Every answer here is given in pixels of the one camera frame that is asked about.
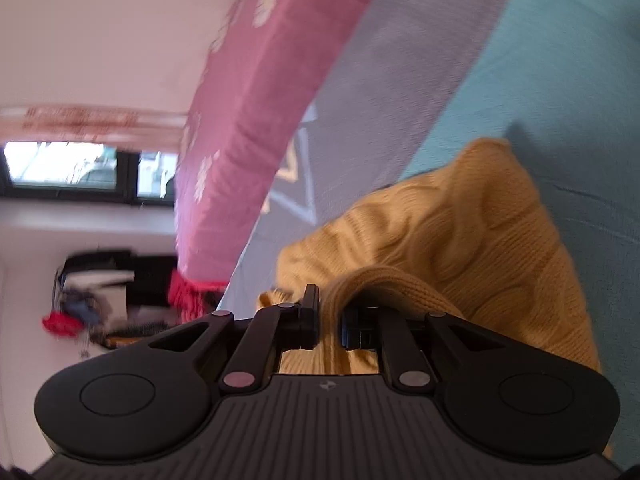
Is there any mustard cable-knit sweater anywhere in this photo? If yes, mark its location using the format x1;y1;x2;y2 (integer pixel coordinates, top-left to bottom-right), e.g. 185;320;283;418
257;136;614;458

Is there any red clothes pile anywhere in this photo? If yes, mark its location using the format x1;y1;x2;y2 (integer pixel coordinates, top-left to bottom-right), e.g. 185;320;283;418
167;270;228;324

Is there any black cluttered shelf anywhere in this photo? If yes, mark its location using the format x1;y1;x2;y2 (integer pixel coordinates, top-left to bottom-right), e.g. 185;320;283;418
41;249;180;350

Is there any pink lace curtain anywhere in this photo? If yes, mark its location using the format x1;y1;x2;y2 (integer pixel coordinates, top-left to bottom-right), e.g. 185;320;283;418
1;104;186;153

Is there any dark framed window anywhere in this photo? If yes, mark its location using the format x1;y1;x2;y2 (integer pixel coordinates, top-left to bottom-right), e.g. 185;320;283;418
1;142;177;207

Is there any pink floral quilt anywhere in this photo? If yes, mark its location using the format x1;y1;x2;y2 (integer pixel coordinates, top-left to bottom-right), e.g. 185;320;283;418
175;0;371;285

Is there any grey and teal bedspread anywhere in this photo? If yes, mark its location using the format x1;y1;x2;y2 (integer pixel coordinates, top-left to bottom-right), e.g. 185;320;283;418
224;0;639;466

